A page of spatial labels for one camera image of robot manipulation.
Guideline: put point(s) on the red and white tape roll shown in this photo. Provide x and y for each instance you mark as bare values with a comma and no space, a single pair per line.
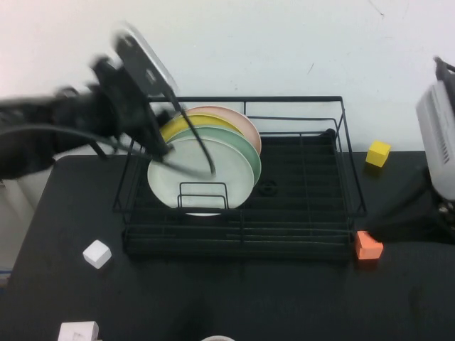
217,338

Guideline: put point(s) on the yellow plate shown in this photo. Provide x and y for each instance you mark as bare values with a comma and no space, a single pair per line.
177,128

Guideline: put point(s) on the white cube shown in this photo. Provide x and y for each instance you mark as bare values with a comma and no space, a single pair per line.
96,253

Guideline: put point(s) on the green plate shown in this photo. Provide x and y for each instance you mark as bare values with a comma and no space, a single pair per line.
245,152

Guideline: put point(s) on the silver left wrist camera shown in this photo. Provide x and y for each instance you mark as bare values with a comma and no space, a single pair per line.
145,67

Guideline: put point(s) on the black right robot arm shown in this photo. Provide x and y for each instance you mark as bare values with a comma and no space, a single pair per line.
419,220

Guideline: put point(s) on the white plate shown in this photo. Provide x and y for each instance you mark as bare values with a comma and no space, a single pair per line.
234,177

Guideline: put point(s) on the pink plate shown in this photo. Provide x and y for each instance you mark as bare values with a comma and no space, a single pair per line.
245,128

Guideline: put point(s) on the white block with pencil mark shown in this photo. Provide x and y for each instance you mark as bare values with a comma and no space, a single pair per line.
76,332

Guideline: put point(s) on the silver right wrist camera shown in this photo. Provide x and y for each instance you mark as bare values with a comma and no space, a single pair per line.
437,135

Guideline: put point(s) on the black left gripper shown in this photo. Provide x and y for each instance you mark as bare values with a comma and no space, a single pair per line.
117,106

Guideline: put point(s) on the white cabinet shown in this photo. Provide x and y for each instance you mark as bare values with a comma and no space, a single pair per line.
17,220

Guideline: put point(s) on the orange cube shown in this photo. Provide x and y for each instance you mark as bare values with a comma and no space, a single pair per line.
369,245

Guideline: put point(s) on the black plastic drain tray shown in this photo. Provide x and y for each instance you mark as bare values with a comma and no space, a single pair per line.
302,170

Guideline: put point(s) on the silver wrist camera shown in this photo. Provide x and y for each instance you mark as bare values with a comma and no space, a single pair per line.
145,67
437,135

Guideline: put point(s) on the yellow cube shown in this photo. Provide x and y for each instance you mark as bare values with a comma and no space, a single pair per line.
377,153

